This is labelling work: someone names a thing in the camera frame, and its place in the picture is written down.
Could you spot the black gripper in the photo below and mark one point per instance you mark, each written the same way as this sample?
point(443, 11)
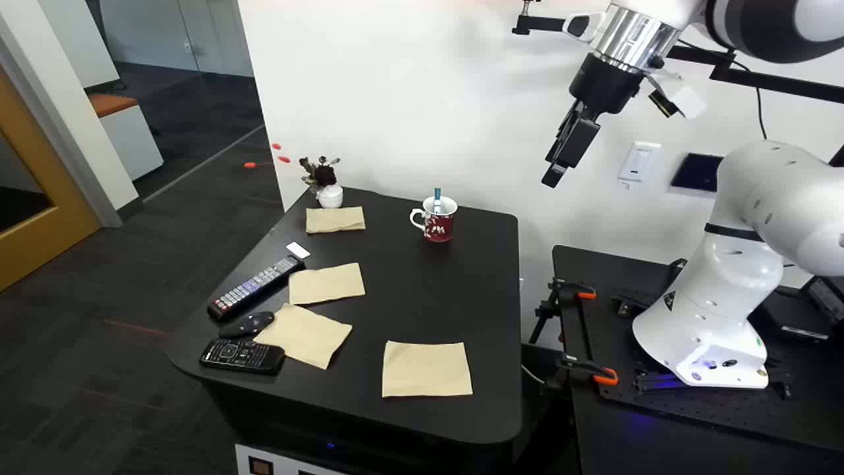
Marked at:
point(609, 83)

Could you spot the green dry erase marker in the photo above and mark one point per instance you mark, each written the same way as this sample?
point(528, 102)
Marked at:
point(437, 195)

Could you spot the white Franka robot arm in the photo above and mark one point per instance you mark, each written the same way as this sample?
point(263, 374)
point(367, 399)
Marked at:
point(748, 265)

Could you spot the maroon mug with white inside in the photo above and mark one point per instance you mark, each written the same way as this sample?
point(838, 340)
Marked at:
point(437, 226)

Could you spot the small black tripod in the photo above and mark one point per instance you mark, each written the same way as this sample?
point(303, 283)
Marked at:
point(556, 321)

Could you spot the black mounting bar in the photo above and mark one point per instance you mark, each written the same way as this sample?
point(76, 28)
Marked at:
point(775, 81)

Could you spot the beige paper napkin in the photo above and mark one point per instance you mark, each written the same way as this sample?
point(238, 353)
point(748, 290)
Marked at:
point(425, 371)
point(325, 283)
point(305, 336)
point(337, 221)

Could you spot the black controller box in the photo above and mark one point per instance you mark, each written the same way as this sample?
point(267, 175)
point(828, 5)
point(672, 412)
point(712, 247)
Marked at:
point(806, 313)

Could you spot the small white eraser block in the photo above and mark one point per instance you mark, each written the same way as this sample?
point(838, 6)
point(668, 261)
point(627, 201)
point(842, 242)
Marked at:
point(300, 253)

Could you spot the long black remote control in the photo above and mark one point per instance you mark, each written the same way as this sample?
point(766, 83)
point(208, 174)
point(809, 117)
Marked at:
point(255, 290)

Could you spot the small black remote control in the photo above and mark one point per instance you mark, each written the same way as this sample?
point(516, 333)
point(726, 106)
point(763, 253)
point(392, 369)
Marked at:
point(250, 327)

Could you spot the wide black remote control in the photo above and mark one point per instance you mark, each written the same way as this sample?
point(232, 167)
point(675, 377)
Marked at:
point(241, 358)

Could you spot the white cabinet with orange top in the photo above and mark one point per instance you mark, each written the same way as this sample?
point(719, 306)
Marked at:
point(131, 133)

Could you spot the wooden door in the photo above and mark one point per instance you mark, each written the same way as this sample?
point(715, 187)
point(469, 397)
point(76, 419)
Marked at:
point(36, 201)

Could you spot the white wall outlet plate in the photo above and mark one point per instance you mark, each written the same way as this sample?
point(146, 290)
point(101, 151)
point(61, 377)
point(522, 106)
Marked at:
point(640, 164)

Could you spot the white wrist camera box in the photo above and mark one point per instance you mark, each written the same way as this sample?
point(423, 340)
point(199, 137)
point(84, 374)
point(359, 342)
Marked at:
point(681, 96)

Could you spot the black wall panel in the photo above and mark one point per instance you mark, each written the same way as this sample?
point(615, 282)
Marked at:
point(698, 174)

